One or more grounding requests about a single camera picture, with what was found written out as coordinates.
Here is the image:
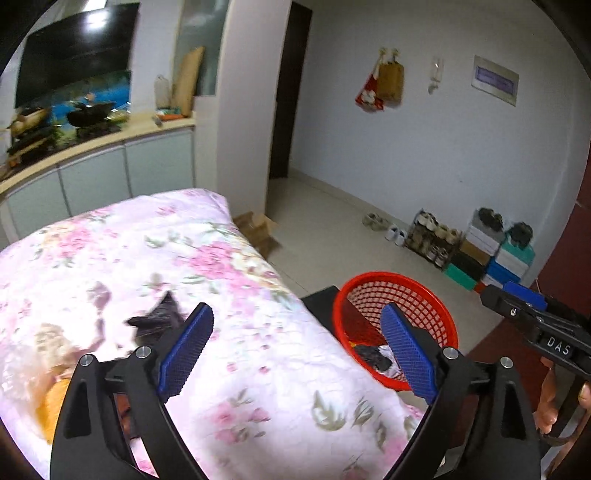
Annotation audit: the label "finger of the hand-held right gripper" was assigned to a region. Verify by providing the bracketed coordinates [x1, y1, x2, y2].
[502, 281, 549, 312]
[480, 285, 539, 333]

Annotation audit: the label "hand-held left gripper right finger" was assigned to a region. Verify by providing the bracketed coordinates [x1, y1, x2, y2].
[381, 302, 543, 480]

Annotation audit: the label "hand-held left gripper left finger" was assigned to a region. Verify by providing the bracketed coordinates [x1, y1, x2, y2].
[50, 302, 215, 480]

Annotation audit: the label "black cloth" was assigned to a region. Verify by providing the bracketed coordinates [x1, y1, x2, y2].
[126, 291, 192, 347]

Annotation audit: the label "red plastic basket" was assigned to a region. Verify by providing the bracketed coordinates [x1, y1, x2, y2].
[332, 271, 459, 393]

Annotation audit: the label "brown plastic bag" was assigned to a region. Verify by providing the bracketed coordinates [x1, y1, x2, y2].
[115, 394, 141, 439]

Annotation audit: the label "white tissue paper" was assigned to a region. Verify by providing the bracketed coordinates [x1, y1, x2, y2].
[0, 344, 49, 404]

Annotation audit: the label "person's right hand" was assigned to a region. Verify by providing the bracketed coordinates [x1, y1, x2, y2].
[533, 357, 591, 444]

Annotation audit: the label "white crumpled paper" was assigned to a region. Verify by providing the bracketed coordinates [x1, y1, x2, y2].
[376, 344, 403, 378]

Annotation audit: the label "clothes inside basket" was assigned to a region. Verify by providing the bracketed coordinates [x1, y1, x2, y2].
[353, 344, 393, 372]

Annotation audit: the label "stack of shoe boxes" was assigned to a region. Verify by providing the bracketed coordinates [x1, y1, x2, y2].
[443, 222, 536, 295]

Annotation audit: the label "dark pair of sandals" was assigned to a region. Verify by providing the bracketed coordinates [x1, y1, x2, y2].
[508, 222, 533, 245]
[478, 208, 505, 232]

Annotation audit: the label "pink floral blanket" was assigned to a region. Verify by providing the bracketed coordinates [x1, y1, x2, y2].
[0, 187, 430, 480]

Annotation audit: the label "black shoe rack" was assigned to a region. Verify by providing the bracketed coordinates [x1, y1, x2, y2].
[406, 209, 463, 269]

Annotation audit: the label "black stool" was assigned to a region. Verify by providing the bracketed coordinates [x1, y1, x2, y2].
[302, 286, 343, 334]

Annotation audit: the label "flat cardboard box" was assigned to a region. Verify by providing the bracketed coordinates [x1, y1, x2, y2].
[232, 211, 281, 259]

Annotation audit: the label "pale green kitchen cabinet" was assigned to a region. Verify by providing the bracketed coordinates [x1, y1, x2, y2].
[0, 115, 197, 250]

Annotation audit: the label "grey electrical panel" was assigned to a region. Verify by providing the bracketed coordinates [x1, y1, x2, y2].
[472, 54, 520, 107]

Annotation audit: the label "white intercom handset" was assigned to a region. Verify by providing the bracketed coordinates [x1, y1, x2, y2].
[427, 56, 445, 95]

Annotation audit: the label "red hanging bag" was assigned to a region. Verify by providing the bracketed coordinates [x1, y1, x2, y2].
[355, 65, 386, 113]

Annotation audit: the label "brown paper bag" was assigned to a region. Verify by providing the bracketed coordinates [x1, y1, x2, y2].
[376, 48, 405, 101]

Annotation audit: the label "black gas stove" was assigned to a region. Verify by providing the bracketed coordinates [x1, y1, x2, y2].
[8, 124, 122, 158]

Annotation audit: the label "black wok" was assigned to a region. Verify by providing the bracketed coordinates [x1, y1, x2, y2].
[67, 100, 118, 127]

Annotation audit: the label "clear plastic jug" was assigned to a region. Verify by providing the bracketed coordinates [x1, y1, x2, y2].
[154, 75, 172, 112]

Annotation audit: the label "dark wooden door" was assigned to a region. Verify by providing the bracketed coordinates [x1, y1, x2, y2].
[269, 0, 315, 180]

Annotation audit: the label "wooden cutting board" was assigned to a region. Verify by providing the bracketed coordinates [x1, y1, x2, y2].
[172, 46, 205, 116]

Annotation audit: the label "blue backsplash picture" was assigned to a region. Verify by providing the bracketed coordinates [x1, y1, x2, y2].
[51, 69, 132, 125]

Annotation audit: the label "gold cooking pot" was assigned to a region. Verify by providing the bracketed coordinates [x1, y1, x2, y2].
[11, 107, 51, 136]

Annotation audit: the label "frosted glass partition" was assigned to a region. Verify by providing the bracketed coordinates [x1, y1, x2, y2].
[175, 0, 232, 97]

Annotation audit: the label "black range hood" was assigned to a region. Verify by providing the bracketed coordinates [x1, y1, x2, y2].
[14, 2, 141, 109]

